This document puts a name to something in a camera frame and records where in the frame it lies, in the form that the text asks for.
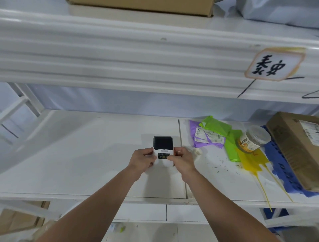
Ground person's right hand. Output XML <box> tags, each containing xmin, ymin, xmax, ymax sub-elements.
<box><xmin>166</xmin><ymin>147</ymin><xmax>198</xmax><ymax>176</ymax></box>

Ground person's left hand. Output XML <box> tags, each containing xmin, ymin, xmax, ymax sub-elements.
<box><xmin>128</xmin><ymin>148</ymin><xmax>158</xmax><ymax>175</ymax></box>

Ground small white label printer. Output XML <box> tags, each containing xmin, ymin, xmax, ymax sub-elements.
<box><xmin>153</xmin><ymin>136</ymin><xmax>175</xmax><ymax>167</ymax></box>

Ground person's right forearm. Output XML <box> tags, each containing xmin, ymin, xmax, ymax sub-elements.
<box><xmin>180</xmin><ymin>168</ymin><xmax>282</xmax><ymax>242</ymax></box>

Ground person's left forearm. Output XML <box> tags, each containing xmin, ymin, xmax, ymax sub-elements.
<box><xmin>35</xmin><ymin>166</ymin><xmax>143</xmax><ymax>242</ymax></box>

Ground purple mailer bag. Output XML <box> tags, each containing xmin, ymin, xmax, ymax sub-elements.
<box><xmin>189</xmin><ymin>120</ymin><xmax>225</xmax><ymax>149</ymax></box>

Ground wide green mailer bag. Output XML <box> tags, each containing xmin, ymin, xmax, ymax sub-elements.
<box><xmin>199</xmin><ymin>116</ymin><xmax>233</xmax><ymax>137</ymax></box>

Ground narrow green mailer bag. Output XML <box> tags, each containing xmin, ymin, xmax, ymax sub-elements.
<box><xmin>224</xmin><ymin>129</ymin><xmax>243</xmax><ymax>163</ymax></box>

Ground clear bottle with green cap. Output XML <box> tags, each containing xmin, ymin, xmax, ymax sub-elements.
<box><xmin>110</xmin><ymin>223</ymin><xmax>126</xmax><ymax>234</ymax></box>

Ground yellow plastic bag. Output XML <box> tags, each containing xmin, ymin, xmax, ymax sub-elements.
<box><xmin>235</xmin><ymin>147</ymin><xmax>294</xmax><ymax>213</ymax></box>

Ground clear plastic jar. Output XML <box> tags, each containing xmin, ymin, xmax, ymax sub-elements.
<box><xmin>237</xmin><ymin>125</ymin><xmax>271</xmax><ymax>153</ymax></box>

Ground blue plastic crate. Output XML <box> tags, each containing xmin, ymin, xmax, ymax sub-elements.
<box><xmin>263</xmin><ymin>207</ymin><xmax>290</xmax><ymax>234</ymax></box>

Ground large brown cardboard box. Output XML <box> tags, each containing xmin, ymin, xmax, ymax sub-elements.
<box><xmin>266</xmin><ymin>111</ymin><xmax>319</xmax><ymax>192</ymax></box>

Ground white metal shelf rack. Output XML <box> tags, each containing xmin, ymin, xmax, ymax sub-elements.
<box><xmin>0</xmin><ymin>0</ymin><xmax>319</xmax><ymax>242</ymax></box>

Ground handwritten paper label sticker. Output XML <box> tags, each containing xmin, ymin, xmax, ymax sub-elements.
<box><xmin>244</xmin><ymin>47</ymin><xmax>306</xmax><ymax>82</ymax></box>

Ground folded brown cardboard sheets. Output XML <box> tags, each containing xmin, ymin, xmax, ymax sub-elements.
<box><xmin>0</xmin><ymin>201</ymin><xmax>50</xmax><ymax>235</ymax></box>

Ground flat brown cardboard box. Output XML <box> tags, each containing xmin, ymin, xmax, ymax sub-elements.
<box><xmin>66</xmin><ymin>0</ymin><xmax>215</xmax><ymax>17</ymax></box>

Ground grey plastic mailer bag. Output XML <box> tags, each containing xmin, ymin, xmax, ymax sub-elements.
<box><xmin>235</xmin><ymin>0</ymin><xmax>319</xmax><ymax>29</ymax></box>

